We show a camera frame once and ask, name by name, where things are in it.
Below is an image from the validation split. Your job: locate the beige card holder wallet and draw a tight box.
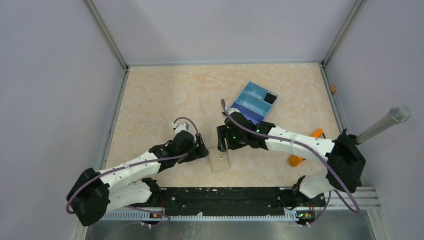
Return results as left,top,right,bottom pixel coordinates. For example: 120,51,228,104
208,140,231,173

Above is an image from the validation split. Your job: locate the black credit card stack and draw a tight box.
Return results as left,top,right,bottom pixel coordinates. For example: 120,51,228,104
264,92,278,105

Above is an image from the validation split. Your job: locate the blue three-compartment box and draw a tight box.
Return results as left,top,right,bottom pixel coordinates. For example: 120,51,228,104
231,81,279,125

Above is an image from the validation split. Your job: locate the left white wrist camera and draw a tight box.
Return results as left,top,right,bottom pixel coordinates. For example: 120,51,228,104
172,122,190,135

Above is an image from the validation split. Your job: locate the silver microphone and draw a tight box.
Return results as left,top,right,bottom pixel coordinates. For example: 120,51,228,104
355,105,413,145

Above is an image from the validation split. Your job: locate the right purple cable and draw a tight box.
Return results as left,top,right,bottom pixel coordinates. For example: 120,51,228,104
220,98,361,227

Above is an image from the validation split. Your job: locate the orange cylindrical object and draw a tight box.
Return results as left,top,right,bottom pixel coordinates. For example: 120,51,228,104
289,128,324,168

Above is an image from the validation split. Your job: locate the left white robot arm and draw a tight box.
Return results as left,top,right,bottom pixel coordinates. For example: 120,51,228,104
65,130,210,227

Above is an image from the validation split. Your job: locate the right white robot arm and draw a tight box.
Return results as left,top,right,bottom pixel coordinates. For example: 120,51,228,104
217,111,366,206

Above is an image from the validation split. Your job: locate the small tan block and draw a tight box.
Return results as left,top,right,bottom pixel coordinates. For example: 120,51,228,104
329,84,337,94

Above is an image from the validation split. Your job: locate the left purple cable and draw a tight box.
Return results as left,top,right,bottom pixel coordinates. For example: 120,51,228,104
65,117,201,229

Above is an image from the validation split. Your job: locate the purple cable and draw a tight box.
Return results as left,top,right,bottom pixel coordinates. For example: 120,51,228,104
65,117,201,229
220,98,361,227

